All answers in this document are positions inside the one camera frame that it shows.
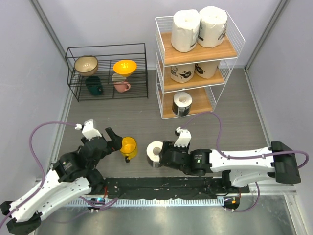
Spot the white roll dark wrap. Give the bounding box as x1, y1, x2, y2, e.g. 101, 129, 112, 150
146, 141, 163, 168
172, 92, 193, 117

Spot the brown paper towel roll back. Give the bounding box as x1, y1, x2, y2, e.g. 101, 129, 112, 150
170, 64, 195, 83

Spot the brown paper towel roll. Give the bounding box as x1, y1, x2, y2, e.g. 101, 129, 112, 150
170, 64, 195, 83
195, 60, 220, 79

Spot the brown paper towel roll front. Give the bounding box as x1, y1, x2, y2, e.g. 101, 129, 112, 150
195, 60, 220, 79

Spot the white towel roll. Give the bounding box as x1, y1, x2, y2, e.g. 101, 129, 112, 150
171, 9, 201, 52
197, 6, 228, 48

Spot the white towel roll front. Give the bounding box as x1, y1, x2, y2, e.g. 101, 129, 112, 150
197, 6, 228, 48

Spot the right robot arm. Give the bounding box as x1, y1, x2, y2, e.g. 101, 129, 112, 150
159, 141, 301, 193

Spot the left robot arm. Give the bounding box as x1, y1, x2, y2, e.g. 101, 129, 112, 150
0, 121, 122, 235

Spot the pink mug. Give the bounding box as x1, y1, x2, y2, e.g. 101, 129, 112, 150
114, 82, 131, 93

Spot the dark green mug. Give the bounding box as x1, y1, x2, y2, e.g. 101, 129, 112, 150
85, 76, 103, 96

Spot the yellow bowl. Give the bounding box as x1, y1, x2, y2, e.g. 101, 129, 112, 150
113, 60, 137, 77

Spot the beige ceramic bowl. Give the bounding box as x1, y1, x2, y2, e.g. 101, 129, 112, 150
74, 55, 98, 76

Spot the yellow mug black handle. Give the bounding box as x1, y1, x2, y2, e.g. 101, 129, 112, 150
120, 137, 138, 163

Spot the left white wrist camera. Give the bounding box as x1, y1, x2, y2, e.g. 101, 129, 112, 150
74, 119, 102, 141

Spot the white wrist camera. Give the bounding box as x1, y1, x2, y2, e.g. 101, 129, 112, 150
74, 119, 102, 141
174, 127, 191, 148

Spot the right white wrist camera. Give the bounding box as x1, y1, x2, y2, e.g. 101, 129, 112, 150
174, 127, 191, 148

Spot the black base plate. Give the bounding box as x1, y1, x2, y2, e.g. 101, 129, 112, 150
97, 176, 251, 200

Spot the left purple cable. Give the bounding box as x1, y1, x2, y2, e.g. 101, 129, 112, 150
0, 120, 120, 222

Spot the purple cable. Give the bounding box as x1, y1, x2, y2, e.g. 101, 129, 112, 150
0, 120, 120, 222
182, 111, 309, 213

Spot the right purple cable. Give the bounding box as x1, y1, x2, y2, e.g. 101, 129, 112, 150
182, 111, 309, 213

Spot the black wire dish rack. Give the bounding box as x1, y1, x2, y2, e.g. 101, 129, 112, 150
65, 43, 149, 101

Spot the white wire wooden shelf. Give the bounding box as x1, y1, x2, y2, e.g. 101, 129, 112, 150
155, 16, 245, 119

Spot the aluminium rail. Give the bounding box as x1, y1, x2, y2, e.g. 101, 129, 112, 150
34, 174, 297, 207

